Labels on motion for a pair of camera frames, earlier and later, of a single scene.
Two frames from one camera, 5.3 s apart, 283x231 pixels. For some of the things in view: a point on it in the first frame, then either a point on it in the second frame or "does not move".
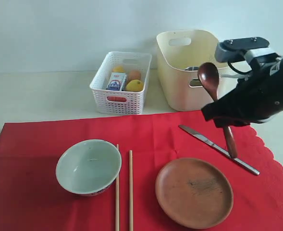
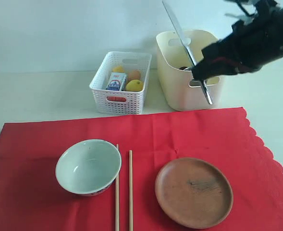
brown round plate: (195, 193) does not move
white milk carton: (117, 82) does not move
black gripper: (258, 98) to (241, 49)
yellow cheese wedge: (118, 69) does not move
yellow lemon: (134, 85) does not move
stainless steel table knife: (236, 160) to (185, 38)
